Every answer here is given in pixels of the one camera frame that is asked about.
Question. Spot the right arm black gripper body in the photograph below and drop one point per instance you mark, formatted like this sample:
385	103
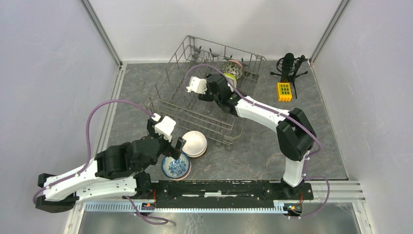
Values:
209	97

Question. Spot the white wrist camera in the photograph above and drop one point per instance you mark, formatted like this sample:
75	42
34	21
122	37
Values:
197	85
164	126

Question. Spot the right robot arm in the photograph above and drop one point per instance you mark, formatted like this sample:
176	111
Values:
295	134

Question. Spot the blue floral bowl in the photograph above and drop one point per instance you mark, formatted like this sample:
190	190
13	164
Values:
169	161

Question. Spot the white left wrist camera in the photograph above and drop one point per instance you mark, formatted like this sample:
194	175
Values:
164	126

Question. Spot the white upper bowl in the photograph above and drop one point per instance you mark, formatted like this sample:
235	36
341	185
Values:
196	142

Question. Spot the green and white bowl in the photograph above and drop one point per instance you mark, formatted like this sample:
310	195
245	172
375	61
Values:
231	80

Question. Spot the yellow block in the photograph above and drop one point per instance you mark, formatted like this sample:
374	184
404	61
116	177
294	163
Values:
283	90

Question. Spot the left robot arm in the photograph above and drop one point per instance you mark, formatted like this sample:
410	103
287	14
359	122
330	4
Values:
118	171

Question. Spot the floral brown patterned bowl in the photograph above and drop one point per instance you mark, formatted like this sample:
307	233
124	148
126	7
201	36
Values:
233	67

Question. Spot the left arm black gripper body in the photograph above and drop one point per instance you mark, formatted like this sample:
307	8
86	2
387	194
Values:
166	145

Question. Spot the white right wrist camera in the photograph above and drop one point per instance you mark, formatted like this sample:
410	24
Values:
197	85

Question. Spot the grey wire dish rack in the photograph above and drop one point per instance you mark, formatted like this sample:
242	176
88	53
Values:
200	76

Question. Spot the black microphone on tripod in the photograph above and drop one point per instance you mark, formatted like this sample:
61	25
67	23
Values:
288	67

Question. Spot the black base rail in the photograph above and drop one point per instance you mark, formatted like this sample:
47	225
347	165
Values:
221	193

